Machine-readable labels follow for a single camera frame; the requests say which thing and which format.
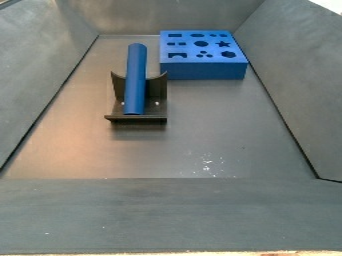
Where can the dark curved cradle stand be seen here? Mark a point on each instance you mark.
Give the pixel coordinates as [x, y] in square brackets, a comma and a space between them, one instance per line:
[155, 101]

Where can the blue round cylinder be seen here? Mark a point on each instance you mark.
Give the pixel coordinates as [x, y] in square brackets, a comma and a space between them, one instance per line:
[135, 79]

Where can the blue foam shape-sorter block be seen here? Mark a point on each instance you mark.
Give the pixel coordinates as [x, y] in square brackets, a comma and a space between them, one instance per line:
[200, 55]

